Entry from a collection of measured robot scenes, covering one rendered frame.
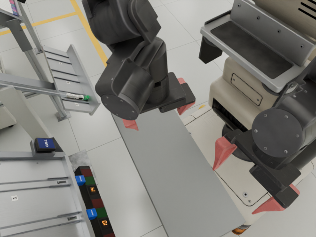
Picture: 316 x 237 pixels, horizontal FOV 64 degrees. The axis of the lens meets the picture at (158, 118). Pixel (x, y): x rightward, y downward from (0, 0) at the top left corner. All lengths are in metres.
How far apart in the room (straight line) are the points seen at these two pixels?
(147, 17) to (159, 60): 0.06
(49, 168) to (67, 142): 0.94
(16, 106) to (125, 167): 0.79
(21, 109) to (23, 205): 0.42
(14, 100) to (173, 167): 0.60
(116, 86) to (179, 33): 2.06
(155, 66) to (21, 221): 0.50
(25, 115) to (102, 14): 0.76
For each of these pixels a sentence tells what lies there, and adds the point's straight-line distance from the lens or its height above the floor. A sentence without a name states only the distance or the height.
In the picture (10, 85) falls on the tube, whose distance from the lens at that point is 0.84.
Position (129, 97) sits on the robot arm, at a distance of 0.33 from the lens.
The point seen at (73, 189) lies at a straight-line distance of 0.78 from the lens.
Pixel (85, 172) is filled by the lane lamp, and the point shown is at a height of 0.66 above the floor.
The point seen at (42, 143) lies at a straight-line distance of 0.79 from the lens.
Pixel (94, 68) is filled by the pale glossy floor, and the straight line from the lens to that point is 2.09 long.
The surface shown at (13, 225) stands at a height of 0.83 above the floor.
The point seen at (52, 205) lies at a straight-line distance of 0.75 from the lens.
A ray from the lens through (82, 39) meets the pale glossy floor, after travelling 2.39.
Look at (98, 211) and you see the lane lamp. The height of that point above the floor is 0.66.
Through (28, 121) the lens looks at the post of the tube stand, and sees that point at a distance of 1.10.
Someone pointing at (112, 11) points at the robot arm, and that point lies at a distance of 0.35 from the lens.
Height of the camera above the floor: 1.44
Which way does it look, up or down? 56 degrees down
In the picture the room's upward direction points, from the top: straight up
